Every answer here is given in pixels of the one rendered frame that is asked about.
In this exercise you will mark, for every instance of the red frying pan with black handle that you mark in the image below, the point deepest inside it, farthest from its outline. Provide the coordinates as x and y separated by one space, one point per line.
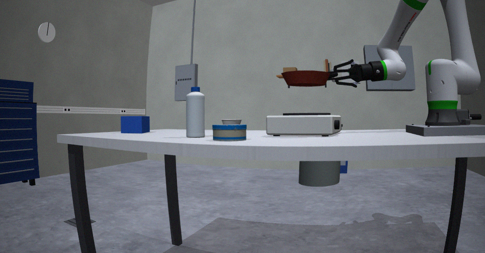
307 78

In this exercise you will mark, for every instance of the white plastic bottle with blue cap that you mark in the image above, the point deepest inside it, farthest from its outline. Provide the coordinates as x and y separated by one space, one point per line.
195 113

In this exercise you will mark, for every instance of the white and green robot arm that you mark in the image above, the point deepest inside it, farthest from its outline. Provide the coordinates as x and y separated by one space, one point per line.
444 78

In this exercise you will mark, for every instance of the blue and beige round tin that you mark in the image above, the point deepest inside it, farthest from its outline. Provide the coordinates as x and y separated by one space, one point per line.
229 132

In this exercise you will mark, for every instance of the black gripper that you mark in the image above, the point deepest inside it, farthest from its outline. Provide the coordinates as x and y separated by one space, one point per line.
358 72

